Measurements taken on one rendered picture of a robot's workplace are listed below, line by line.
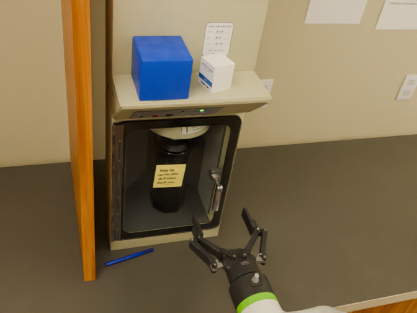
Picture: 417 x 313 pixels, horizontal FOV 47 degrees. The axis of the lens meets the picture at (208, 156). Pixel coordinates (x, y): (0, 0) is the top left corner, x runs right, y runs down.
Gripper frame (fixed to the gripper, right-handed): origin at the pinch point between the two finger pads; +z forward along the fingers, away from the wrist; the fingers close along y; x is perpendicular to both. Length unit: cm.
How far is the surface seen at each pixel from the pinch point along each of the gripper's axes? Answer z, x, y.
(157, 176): 9.4, -7.7, 14.9
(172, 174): 9.3, -7.7, 11.0
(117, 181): 9.4, -7.3, 24.9
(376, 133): 53, 21, -90
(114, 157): 9.1, -15.2, 25.8
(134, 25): 11, -47, 22
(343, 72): 54, -9, -63
